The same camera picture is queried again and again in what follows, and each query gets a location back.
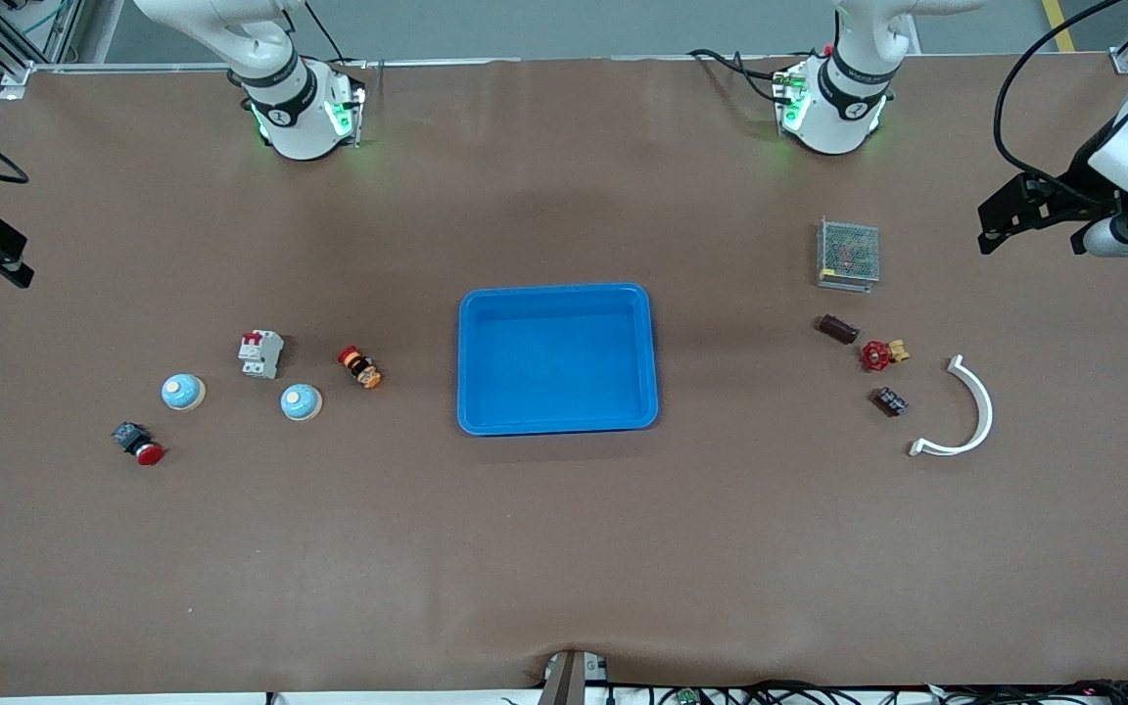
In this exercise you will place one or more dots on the red emergency stop button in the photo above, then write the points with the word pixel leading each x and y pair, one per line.
pixel 148 453

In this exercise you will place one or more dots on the white curved plastic bracket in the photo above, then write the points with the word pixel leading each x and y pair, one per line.
pixel 987 411

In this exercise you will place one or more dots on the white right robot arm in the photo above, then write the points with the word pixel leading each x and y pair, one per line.
pixel 290 108

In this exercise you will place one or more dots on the blue plastic tray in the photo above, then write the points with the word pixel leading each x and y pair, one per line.
pixel 574 382

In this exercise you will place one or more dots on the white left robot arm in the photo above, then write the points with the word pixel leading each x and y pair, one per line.
pixel 843 108

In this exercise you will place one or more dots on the orange and black push button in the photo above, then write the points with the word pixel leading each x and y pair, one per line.
pixel 360 368

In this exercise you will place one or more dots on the white circuit breaker red switches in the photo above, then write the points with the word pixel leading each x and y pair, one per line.
pixel 260 354

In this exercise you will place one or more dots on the plain dark brown capacitor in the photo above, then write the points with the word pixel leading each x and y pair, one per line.
pixel 838 329

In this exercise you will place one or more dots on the perforated metal power supply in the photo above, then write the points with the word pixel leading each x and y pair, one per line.
pixel 848 255

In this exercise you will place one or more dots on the blue desk bell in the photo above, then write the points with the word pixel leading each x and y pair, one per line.
pixel 182 392
pixel 301 401

